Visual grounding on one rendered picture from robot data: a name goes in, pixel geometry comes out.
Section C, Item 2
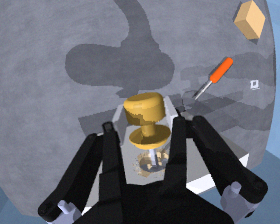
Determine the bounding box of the grey door slab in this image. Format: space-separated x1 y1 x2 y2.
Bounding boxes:
82 111 249 215

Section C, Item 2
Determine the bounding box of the tan cardboard box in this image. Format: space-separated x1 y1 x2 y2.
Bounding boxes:
234 0 265 40

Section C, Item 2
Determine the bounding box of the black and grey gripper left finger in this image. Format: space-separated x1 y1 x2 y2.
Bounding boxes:
38 104 128 224

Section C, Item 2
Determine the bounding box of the yellow door knob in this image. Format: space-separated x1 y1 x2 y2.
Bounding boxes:
124 92 171 170

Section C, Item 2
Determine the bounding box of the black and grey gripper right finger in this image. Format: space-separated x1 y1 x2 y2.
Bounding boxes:
155 96 268 224

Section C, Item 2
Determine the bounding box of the orange screwdriver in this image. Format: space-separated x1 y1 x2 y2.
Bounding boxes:
194 57 233 100

